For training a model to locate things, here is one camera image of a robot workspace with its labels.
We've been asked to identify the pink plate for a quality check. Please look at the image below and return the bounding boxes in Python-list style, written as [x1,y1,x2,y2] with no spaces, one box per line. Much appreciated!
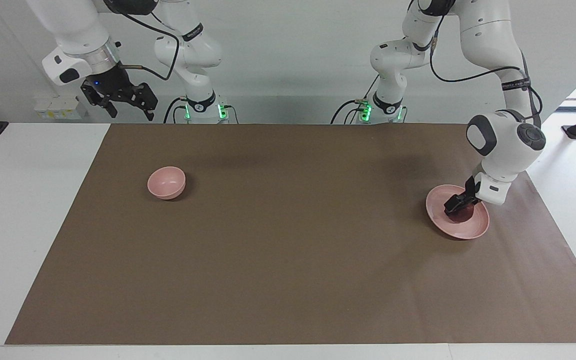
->
[426,184,490,240]

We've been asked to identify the brown paper table mat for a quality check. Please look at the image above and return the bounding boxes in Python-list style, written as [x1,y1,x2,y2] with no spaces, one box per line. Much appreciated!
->
[4,123,576,346]

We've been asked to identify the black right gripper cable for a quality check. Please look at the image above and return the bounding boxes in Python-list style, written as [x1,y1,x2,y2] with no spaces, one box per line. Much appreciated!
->
[104,0,181,82]

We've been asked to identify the dark red apple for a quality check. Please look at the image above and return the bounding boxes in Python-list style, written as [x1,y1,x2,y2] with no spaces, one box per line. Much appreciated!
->
[445,205,474,222]

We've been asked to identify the pink bowl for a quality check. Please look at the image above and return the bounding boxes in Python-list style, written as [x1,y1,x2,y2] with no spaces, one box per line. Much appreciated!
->
[147,166,187,201]

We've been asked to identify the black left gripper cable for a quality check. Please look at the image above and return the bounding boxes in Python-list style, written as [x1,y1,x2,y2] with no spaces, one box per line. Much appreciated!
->
[429,25,544,128]

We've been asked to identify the white wall socket boxes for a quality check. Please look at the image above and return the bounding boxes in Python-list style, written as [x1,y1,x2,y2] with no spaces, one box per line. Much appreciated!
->
[34,95,89,121]

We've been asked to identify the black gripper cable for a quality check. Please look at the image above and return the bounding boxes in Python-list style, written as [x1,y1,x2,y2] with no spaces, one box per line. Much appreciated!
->
[429,25,544,128]
[104,0,181,82]

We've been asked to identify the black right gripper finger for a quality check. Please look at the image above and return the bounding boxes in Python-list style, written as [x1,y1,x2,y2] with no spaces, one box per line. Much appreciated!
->
[127,82,159,122]
[80,82,119,119]

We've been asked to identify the black base cable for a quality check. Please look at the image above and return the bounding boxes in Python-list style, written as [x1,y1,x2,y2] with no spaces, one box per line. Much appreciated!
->
[330,75,382,125]
[163,97,189,124]

